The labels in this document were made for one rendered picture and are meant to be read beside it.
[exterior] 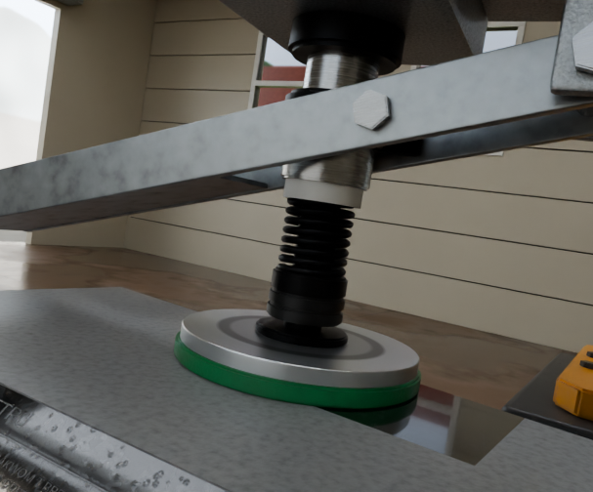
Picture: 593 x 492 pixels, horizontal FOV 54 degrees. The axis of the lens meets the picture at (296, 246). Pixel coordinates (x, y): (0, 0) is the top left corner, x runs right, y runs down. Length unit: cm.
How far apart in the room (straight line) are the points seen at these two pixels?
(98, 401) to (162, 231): 850
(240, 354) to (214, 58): 836
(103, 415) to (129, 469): 5
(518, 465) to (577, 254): 604
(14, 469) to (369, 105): 33
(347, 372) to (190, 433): 13
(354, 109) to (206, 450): 26
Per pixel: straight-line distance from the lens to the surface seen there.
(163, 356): 50
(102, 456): 35
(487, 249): 656
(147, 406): 39
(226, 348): 44
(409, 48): 57
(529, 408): 89
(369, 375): 44
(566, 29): 42
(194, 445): 34
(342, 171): 48
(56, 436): 37
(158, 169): 53
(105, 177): 57
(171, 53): 932
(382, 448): 38
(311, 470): 33
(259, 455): 34
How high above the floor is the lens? 96
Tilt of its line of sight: 3 degrees down
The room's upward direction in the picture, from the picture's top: 9 degrees clockwise
